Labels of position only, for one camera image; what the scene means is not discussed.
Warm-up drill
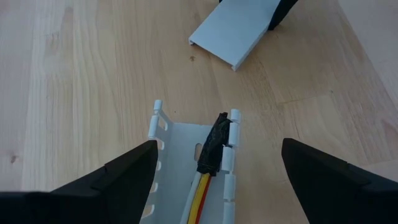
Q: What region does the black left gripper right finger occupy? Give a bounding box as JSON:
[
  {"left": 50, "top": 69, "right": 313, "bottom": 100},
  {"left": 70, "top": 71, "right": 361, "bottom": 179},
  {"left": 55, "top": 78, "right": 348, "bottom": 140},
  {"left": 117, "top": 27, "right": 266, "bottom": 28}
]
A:
[{"left": 281, "top": 138, "right": 398, "bottom": 224}]

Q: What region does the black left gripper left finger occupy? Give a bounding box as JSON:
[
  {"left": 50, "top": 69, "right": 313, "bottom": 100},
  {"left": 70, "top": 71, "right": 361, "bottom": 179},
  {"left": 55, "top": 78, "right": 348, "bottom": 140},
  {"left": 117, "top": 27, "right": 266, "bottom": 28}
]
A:
[{"left": 0, "top": 139, "right": 159, "bottom": 224}]

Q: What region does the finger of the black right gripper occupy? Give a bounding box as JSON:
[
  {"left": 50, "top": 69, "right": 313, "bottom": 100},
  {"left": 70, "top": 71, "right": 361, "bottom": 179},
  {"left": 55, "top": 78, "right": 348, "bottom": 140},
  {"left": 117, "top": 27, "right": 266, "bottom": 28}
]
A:
[{"left": 267, "top": 0, "right": 299, "bottom": 31}]

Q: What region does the white raceway cover strip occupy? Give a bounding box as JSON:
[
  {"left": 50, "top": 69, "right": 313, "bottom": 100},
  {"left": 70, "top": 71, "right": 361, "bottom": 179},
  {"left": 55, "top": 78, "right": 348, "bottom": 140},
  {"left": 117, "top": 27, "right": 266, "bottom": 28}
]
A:
[{"left": 188, "top": 0, "right": 282, "bottom": 72}]

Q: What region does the white slotted cable raceway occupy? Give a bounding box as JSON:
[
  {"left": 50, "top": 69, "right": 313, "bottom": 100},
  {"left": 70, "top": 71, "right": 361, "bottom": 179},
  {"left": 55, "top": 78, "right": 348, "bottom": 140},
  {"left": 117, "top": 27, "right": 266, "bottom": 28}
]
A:
[{"left": 139, "top": 99, "right": 242, "bottom": 224}]

